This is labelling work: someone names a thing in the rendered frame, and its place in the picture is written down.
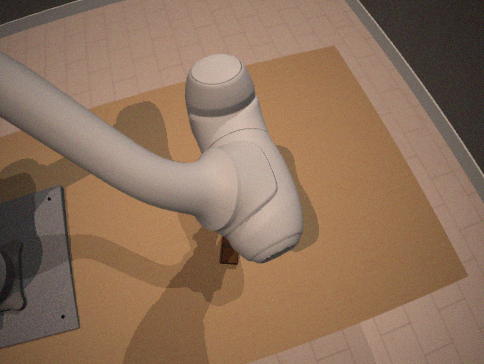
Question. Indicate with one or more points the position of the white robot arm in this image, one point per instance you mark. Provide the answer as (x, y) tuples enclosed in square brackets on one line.
[(241, 187)]

